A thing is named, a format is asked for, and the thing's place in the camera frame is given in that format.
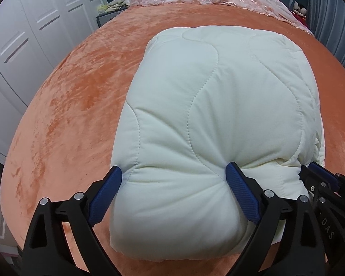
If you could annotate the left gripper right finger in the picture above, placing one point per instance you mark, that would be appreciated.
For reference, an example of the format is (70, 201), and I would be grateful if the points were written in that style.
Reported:
(301, 249)

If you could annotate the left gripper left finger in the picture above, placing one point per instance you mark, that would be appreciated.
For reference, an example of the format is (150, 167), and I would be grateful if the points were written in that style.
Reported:
(46, 251)

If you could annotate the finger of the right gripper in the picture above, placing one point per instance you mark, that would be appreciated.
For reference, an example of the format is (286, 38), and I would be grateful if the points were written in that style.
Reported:
(323, 170)
(306, 178)

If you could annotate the cream quilted jacket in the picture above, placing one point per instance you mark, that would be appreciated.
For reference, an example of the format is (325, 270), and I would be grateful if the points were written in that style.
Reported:
(201, 98)

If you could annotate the orange plush bedspread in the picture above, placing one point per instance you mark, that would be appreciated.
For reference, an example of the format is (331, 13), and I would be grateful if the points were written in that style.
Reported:
(126, 37)

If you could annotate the grey blue curtain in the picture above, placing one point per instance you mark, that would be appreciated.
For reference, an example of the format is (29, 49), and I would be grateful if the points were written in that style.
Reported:
(326, 19)

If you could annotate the plush toy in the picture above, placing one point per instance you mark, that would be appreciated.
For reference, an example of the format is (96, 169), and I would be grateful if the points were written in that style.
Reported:
(300, 13)

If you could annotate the white wardrobe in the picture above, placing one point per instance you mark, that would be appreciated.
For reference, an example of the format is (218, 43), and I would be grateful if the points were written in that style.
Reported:
(28, 48)

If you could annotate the dark nightstand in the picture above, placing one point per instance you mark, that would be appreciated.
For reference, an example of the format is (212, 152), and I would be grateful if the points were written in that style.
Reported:
(102, 19)

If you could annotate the yellow items on nightstand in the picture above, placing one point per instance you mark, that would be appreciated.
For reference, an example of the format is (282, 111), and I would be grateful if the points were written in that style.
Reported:
(114, 5)

